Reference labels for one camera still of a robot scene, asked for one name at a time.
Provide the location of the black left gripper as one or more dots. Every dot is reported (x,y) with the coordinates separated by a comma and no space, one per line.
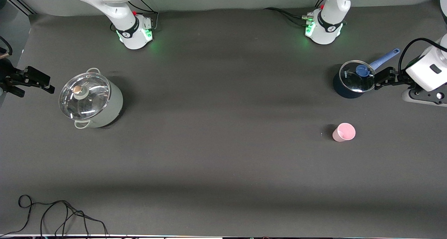
(399,79)

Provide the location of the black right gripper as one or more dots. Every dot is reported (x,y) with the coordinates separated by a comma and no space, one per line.
(7,75)

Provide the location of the pink cup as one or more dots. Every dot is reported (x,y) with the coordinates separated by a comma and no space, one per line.
(344,132)

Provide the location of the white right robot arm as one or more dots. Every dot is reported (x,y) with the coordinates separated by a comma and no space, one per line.
(118,12)

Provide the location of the glass lid with blue knob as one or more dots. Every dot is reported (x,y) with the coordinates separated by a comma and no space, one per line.
(351,80)

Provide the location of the dark blue saucepan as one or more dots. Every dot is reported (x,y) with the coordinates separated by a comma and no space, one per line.
(344,90)

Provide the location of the glass lid with beige knob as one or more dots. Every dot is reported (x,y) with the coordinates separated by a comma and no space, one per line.
(87,106)

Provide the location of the dark grey table mat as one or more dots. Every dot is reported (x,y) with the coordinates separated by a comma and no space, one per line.
(223,144)

